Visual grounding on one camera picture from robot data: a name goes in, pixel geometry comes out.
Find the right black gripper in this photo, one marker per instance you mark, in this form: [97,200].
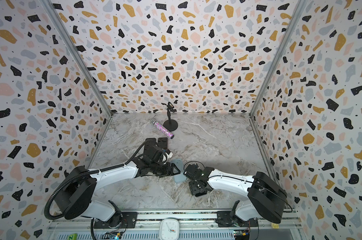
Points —
[191,179]

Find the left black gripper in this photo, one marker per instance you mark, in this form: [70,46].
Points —
[171,170]

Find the light blue phone case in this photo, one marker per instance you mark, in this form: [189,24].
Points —
[180,177]

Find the black phone case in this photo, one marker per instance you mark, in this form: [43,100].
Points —
[150,142]
[163,143]

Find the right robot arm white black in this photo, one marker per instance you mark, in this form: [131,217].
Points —
[265,198]

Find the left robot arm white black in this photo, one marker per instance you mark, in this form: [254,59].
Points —
[74,196]

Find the black phone stand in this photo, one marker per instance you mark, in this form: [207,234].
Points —
[170,124]

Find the purple glitter tube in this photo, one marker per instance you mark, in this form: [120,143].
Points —
[165,131]

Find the white square clock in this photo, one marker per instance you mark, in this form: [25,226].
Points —
[169,229]

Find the right circuit board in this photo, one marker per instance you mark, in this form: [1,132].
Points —
[242,235]

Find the circuit board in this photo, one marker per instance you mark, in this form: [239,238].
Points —
[114,235]
[242,235]

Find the yellow sticker tag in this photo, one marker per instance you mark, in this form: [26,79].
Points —
[275,226]

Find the left circuit board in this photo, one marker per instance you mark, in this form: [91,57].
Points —
[114,235]

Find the green label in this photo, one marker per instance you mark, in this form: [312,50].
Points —
[72,237]

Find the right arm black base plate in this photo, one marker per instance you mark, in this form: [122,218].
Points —
[226,219]

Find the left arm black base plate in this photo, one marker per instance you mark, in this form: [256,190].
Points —
[125,220]

